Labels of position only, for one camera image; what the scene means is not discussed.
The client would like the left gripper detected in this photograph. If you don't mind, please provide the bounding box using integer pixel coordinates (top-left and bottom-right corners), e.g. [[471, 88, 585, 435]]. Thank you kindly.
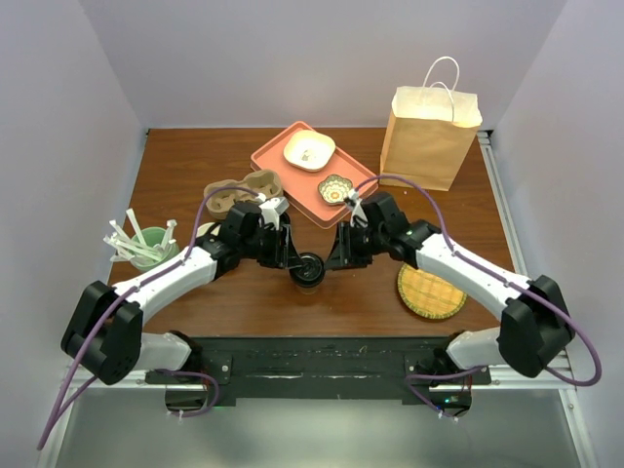
[[240, 222, 302, 269]]

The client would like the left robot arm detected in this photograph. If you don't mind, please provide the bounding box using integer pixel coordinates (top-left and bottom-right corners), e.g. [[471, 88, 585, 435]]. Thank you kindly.
[[60, 197, 303, 385]]

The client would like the green cup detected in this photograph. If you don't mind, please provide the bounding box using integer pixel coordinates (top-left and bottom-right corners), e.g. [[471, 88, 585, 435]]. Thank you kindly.
[[130, 227, 179, 272]]

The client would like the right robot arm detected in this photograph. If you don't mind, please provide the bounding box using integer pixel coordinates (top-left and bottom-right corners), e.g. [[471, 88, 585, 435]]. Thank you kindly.
[[325, 190, 574, 383]]

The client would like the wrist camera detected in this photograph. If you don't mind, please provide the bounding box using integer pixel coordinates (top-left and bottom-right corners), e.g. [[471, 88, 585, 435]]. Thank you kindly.
[[344, 188, 369, 228], [258, 196, 290, 231]]

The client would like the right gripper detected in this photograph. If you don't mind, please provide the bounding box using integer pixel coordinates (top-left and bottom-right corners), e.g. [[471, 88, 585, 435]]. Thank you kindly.
[[324, 220, 388, 270]]

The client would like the green patterned small dish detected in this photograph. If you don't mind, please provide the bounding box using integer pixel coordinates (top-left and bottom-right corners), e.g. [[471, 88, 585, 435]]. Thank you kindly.
[[318, 174, 353, 206]]

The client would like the brown paper bag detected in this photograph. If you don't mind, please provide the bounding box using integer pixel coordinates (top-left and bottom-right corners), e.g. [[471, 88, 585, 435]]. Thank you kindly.
[[379, 56, 483, 191]]

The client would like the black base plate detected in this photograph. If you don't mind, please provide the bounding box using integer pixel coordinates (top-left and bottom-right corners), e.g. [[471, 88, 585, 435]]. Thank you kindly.
[[146, 336, 491, 414]]

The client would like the black cup lid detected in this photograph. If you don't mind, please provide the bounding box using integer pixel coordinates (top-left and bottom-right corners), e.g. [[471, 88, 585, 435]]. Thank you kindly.
[[291, 253, 326, 283]]

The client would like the woven bamboo coaster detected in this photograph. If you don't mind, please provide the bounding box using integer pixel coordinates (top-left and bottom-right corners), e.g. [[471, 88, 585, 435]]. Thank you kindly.
[[397, 264, 467, 320]]

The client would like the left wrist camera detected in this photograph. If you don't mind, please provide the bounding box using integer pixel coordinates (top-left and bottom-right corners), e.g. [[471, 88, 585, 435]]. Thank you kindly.
[[258, 196, 290, 231]]

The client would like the cardboard cup carrier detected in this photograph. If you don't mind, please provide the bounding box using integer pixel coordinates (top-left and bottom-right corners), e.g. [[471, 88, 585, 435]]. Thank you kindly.
[[204, 170, 284, 220]]

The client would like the cream square bowl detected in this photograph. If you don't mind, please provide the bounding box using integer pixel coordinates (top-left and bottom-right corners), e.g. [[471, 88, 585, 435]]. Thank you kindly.
[[283, 130, 336, 173]]

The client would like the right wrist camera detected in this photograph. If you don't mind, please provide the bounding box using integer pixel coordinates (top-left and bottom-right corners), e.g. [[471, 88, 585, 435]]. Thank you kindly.
[[344, 188, 369, 228]]

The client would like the single brown paper cup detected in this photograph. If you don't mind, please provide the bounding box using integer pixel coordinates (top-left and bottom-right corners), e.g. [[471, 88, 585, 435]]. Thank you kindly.
[[295, 282, 321, 294]]

